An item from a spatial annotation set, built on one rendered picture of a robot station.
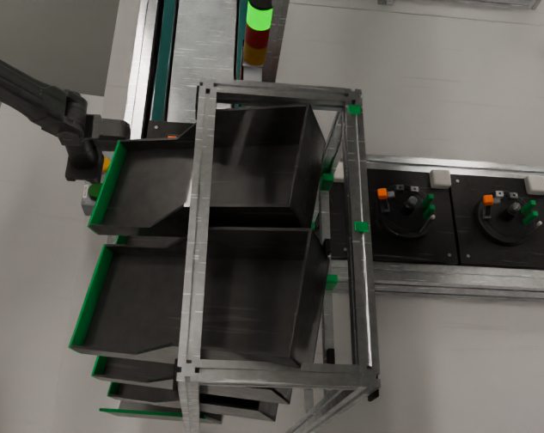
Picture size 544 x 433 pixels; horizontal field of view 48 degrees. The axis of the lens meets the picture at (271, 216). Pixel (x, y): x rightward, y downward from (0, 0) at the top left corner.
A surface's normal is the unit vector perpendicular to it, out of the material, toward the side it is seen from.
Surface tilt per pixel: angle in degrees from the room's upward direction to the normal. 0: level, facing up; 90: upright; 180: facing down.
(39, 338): 0
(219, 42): 0
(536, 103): 0
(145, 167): 25
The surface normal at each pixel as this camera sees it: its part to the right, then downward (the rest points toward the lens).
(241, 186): -0.32, -0.48
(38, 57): 0.11, -0.43
